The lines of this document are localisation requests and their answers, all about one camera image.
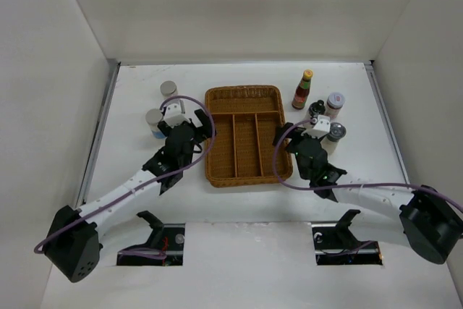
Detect silver-lid blue label jar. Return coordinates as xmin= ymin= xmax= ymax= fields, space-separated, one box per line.
xmin=145 ymin=109 xmax=166 ymax=139

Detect black cap white bottle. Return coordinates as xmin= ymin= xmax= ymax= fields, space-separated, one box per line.
xmin=306 ymin=100 xmax=326 ymax=128

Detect red sauce bottle yellow cap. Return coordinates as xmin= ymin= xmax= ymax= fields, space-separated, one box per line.
xmin=292 ymin=69 xmax=313 ymax=110

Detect clear-lid pepper shaker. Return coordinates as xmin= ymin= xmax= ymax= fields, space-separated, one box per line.
xmin=321 ymin=122 xmax=347 ymax=155

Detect silver-lid white blue jar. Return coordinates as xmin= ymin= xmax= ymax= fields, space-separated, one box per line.
xmin=160 ymin=80 xmax=185 ymax=114

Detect jar with red-white lid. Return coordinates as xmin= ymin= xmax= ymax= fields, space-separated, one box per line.
xmin=325 ymin=92 xmax=345 ymax=120

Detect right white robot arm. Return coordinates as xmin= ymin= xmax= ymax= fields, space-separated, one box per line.
xmin=273 ymin=122 xmax=462 ymax=264

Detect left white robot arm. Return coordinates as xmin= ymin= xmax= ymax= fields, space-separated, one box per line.
xmin=34 ymin=109 xmax=216 ymax=283

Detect brown wicker divided tray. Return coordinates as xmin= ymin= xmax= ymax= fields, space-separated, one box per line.
xmin=205 ymin=85 xmax=293 ymax=188

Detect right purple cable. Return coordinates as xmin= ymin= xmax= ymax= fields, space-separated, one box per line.
xmin=271 ymin=119 xmax=463 ymax=214

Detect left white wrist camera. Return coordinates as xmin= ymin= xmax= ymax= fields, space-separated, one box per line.
xmin=162 ymin=101 xmax=188 ymax=127

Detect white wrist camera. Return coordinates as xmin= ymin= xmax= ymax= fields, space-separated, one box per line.
xmin=304 ymin=114 xmax=331 ymax=138
xmin=162 ymin=101 xmax=188 ymax=127

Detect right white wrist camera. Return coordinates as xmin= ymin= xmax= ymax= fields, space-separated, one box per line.
xmin=304 ymin=114 xmax=331 ymax=138

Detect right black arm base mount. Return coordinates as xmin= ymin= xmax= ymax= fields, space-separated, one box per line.
xmin=312 ymin=209 xmax=383 ymax=266

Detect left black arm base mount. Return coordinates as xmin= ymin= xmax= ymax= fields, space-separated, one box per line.
xmin=116 ymin=211 xmax=186 ymax=266

